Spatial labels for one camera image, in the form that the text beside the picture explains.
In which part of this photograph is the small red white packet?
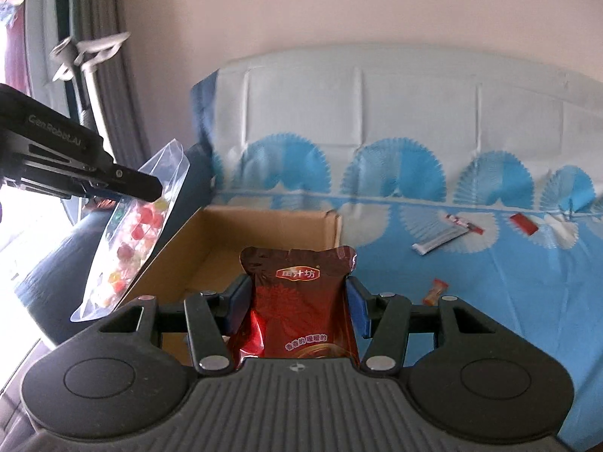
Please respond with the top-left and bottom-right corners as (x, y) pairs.
(445, 214), (486, 235)

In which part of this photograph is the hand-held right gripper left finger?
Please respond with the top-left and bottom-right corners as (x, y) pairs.
(94, 275), (253, 372)

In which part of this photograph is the white stick packet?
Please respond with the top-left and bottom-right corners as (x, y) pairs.
(412, 226), (470, 256)

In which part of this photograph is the grey curtain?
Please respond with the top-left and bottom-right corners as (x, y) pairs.
(70, 0), (152, 227)

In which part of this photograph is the red stick packet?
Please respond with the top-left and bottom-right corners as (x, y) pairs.
(510, 213), (540, 235)

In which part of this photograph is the blue fabric sofa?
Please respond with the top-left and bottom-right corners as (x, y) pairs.
(14, 73), (222, 350)

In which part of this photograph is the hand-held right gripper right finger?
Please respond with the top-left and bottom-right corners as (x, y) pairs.
(347, 277), (500, 372)

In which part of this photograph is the hanging red cloth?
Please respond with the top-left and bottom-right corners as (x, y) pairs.
(0, 5), (27, 88)

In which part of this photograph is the clear bag of round candies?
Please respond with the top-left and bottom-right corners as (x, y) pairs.
(70, 139), (191, 324)

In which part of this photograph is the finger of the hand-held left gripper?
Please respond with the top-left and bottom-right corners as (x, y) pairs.
(70, 165), (164, 202)

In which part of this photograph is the dark red snack pouch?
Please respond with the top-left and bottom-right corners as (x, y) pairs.
(226, 245), (361, 371)

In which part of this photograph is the blue fan-print sheet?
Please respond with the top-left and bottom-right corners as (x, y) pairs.
(188, 44), (603, 452)

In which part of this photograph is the small orange candy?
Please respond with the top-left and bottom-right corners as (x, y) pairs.
(422, 279), (450, 306)

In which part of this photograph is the brown cardboard box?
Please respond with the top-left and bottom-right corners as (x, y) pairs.
(120, 205), (343, 369)

